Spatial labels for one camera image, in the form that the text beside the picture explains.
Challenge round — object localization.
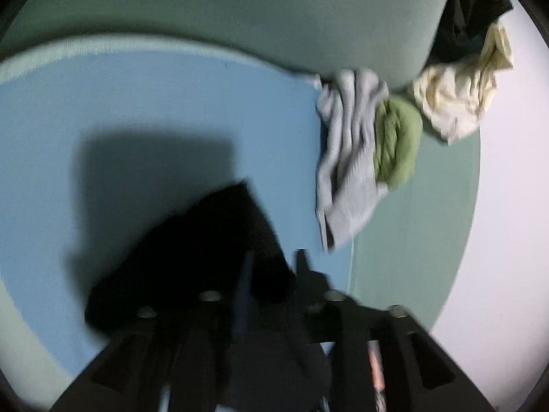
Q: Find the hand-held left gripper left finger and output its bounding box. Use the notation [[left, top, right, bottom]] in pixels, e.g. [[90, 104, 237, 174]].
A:
[[49, 256, 255, 412]]

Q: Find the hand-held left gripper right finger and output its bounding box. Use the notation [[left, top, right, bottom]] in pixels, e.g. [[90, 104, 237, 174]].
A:
[[295, 249, 495, 412]]

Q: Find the large black garment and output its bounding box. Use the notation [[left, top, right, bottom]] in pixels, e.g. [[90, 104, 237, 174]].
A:
[[85, 180, 333, 412]]

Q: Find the grey garment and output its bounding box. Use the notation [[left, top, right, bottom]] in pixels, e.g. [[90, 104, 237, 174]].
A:
[[314, 68, 390, 252]]

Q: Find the green garment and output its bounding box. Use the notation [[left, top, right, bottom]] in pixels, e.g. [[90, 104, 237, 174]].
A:
[[372, 95, 424, 190]]

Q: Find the blue bed sheet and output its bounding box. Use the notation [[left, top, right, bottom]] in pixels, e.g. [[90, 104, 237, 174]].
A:
[[0, 49, 357, 396]]

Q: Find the cream garment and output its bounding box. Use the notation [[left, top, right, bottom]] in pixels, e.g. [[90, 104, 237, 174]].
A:
[[412, 23, 514, 143]]

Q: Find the green upholstered cushion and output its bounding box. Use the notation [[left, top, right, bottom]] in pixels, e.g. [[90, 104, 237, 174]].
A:
[[0, 0, 456, 93]]

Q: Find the small black cloth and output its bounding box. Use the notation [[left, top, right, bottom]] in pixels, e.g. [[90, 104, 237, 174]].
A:
[[431, 0, 514, 58]]

